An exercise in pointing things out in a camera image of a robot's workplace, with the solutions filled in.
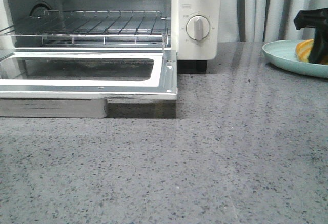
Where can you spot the lower white timer knob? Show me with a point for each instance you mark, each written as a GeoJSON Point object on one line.
{"type": "Point", "coordinates": [198, 28]}

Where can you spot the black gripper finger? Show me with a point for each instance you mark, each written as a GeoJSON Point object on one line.
{"type": "Point", "coordinates": [316, 19]}

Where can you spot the white Toshiba toaster oven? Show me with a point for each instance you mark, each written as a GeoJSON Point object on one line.
{"type": "Point", "coordinates": [178, 11]}

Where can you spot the metal wire oven rack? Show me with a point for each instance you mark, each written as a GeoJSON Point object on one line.
{"type": "Point", "coordinates": [113, 28]}

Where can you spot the light green plate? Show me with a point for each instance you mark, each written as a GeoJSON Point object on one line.
{"type": "Point", "coordinates": [282, 55]}

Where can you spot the right black oven foot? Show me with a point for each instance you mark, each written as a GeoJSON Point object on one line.
{"type": "Point", "coordinates": [201, 65]}

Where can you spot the golden croissant bread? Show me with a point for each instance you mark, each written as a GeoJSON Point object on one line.
{"type": "Point", "coordinates": [303, 49]}

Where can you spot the glass oven door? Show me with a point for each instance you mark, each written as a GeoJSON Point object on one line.
{"type": "Point", "coordinates": [79, 82]}

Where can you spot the grey curtain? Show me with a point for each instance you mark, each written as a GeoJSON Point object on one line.
{"type": "Point", "coordinates": [263, 20]}

